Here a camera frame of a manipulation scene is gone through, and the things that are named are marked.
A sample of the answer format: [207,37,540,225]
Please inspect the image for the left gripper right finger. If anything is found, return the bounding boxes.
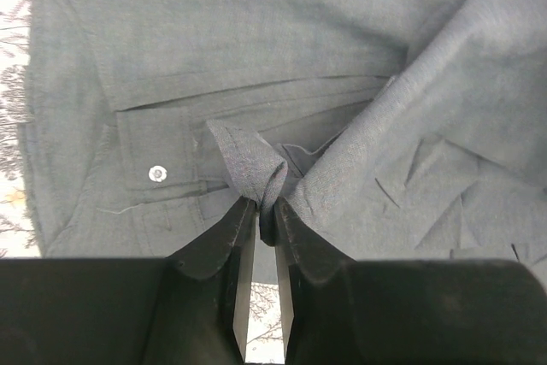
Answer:
[274,200,546,364]

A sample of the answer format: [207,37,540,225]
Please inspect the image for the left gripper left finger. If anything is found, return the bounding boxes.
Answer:
[1,198,256,364]

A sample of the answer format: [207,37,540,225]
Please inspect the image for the floral patterned table mat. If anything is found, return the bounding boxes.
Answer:
[1,0,284,364]

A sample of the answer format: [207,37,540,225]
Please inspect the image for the grey long sleeve shirt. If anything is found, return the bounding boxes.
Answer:
[20,0,546,279]

